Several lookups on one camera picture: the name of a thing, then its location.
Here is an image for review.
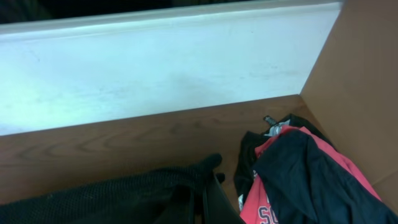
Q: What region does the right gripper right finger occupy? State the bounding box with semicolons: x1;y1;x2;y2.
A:
201;174;244;224

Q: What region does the navy blue shirt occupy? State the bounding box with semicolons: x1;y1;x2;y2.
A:
253;129;397;224

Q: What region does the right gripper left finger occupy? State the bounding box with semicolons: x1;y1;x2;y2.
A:
1;154;222;224

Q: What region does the red printed shirt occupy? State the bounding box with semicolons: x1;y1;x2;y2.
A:
240;126;397;224

